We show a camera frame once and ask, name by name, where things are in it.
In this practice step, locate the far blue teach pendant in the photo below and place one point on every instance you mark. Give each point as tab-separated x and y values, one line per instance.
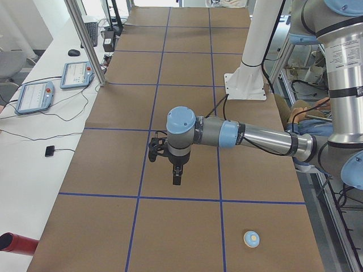
76	74

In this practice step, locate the seated person in blue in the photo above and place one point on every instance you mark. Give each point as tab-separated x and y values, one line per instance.
303	125

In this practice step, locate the red cylinder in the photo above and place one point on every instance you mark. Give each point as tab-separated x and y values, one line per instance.
18	244

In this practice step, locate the black computer mouse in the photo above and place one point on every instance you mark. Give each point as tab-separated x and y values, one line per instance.
73	53

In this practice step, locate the blue teach pendant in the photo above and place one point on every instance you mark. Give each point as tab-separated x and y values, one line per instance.
76	74
35	97

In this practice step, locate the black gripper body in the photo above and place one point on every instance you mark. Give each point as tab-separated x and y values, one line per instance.
177	160

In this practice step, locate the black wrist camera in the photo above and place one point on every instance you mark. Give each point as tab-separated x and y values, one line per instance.
158	146

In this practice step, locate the blue and cream bell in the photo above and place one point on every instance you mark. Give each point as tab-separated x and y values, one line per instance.
251	239

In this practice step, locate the black power box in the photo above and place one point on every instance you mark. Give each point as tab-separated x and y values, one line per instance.
109	41

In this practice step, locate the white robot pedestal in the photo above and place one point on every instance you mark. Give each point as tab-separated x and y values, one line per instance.
247	81

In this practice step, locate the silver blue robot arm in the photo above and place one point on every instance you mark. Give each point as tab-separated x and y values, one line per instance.
338	26

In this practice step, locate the small black square device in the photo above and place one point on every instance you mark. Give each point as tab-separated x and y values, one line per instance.
49	151

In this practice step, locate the black keyboard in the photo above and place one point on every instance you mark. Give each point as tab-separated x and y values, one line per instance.
92	30

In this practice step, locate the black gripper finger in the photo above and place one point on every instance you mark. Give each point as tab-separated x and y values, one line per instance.
177	174

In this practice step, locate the near blue teach pendant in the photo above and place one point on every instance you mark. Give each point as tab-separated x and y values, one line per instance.
35	97

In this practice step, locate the aluminium frame post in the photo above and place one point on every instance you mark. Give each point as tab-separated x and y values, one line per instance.
81	30

